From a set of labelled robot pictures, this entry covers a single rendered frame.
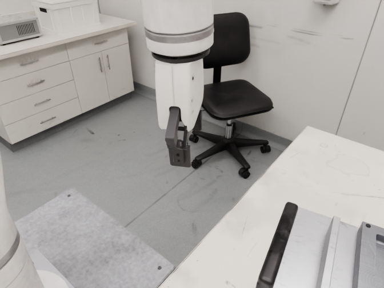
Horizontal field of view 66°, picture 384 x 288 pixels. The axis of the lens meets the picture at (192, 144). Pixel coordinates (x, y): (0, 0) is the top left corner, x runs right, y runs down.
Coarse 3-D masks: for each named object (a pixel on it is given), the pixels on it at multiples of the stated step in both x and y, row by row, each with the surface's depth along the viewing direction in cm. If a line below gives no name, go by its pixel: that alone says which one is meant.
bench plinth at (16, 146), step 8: (128, 96) 297; (104, 104) 277; (112, 104) 285; (88, 112) 266; (96, 112) 273; (72, 120) 256; (80, 120) 263; (56, 128) 247; (64, 128) 253; (0, 136) 229; (32, 136) 233; (40, 136) 238; (48, 136) 244; (8, 144) 224; (16, 144) 225; (24, 144) 230
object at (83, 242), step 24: (72, 192) 85; (48, 216) 78; (72, 216) 78; (96, 216) 78; (24, 240) 72; (48, 240) 72; (72, 240) 72; (96, 240) 72; (120, 240) 72; (72, 264) 66; (96, 264) 66; (120, 264) 66; (144, 264) 66; (168, 264) 66
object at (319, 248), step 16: (304, 224) 48; (320, 224) 48; (336, 224) 43; (288, 240) 45; (304, 240) 45; (320, 240) 45; (336, 240) 41; (352, 240) 45; (288, 256) 43; (304, 256) 43; (320, 256) 43; (336, 256) 43; (352, 256) 43; (288, 272) 41; (304, 272) 41; (320, 272) 40; (336, 272) 41; (352, 272) 41
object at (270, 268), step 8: (288, 208) 46; (296, 208) 46; (288, 216) 44; (280, 224) 43; (288, 224) 43; (280, 232) 42; (288, 232) 42; (272, 240) 41; (280, 240) 41; (272, 248) 40; (280, 248) 40; (272, 256) 39; (280, 256) 39; (264, 264) 38; (272, 264) 38; (280, 264) 38; (264, 272) 37; (272, 272) 37; (264, 280) 36; (272, 280) 36
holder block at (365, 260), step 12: (360, 228) 45; (372, 228) 44; (360, 240) 43; (372, 240) 42; (360, 252) 41; (372, 252) 41; (360, 264) 39; (372, 264) 39; (360, 276) 38; (372, 276) 38
